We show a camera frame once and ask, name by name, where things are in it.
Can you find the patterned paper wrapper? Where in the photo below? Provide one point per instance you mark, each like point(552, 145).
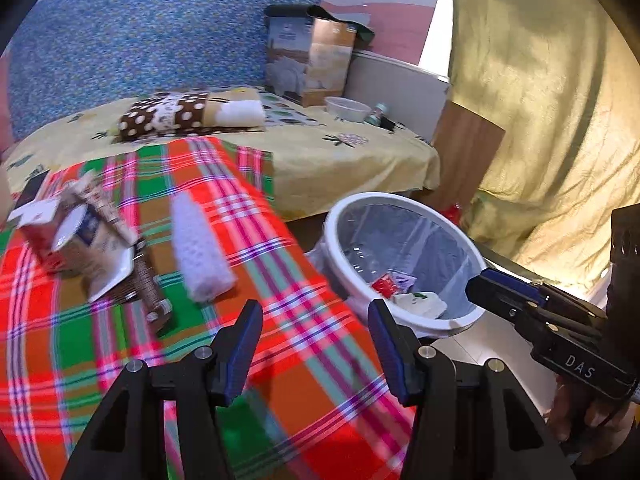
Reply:
point(107, 215)

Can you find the red green plaid blanket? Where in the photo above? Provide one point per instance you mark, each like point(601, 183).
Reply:
point(75, 360)

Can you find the large white foam net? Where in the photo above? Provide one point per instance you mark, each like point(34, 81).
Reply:
point(200, 250)

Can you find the small green bottle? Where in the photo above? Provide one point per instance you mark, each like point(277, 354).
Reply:
point(376, 115)

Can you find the brown polka dot pillow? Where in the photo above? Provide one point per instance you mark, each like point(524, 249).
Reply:
point(160, 115)

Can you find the black face mask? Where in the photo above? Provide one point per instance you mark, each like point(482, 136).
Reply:
point(390, 124)

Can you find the small red drink carton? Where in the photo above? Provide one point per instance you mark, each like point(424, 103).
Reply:
point(40, 247)

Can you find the white round waste bin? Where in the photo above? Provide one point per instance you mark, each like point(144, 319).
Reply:
point(334, 245)

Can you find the wooden board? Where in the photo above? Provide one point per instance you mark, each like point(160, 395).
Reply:
point(465, 160)

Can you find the red plastic bag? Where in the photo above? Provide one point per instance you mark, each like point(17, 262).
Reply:
point(452, 212)

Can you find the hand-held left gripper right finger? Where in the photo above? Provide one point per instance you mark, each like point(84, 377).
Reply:
point(387, 345)

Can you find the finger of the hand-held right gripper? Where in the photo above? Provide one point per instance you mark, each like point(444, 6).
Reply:
point(510, 281)
point(500, 300)

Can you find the white smartphone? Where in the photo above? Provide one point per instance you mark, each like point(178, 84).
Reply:
point(30, 189)

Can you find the white panel cabinet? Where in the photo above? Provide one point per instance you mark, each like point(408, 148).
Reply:
point(400, 95)

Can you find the yellow curtain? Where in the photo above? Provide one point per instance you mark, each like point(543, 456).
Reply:
point(550, 110)

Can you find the clear plastic bowl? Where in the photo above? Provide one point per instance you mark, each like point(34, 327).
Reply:
point(347, 108)

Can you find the yellow printed bedsheet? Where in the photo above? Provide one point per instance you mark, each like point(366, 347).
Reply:
point(350, 170)

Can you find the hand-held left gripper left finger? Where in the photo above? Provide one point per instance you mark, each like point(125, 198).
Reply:
point(245, 345)

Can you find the blue floral headboard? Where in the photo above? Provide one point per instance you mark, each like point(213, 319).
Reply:
point(150, 35)

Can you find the person's right hand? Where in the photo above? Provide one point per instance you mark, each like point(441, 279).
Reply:
point(562, 410)

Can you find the boxed quilt packaging bag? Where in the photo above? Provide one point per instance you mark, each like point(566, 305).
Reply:
point(290, 60)

